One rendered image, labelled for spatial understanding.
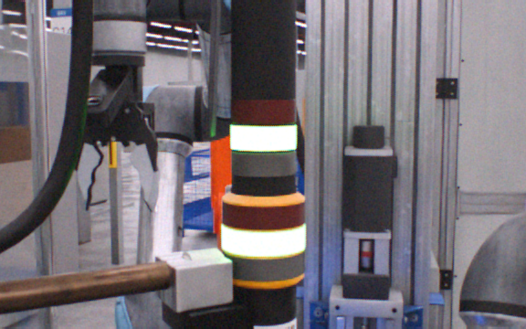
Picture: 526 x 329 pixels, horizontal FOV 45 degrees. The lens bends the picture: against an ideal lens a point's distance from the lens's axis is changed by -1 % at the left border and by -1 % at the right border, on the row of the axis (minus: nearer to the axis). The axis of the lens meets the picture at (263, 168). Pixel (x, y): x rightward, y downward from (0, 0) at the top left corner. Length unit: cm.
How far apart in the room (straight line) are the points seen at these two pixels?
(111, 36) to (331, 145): 56
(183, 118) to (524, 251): 74
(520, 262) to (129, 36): 55
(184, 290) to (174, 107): 99
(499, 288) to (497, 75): 147
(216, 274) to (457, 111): 189
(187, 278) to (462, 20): 192
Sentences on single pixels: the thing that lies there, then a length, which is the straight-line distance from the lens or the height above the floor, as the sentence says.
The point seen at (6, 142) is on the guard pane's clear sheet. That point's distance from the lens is 162.
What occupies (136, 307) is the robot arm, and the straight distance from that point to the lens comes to 120.
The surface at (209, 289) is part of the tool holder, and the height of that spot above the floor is 154.
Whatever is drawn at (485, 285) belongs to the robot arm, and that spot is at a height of 142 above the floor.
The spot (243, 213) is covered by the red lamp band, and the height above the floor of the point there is 157.
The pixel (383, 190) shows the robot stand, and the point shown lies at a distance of 119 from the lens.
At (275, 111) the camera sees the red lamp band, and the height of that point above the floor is 162.
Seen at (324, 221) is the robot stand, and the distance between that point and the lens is 129.
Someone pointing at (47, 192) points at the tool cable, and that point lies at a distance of 29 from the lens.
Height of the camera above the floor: 163
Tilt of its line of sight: 6 degrees down
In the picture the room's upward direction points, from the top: straight up
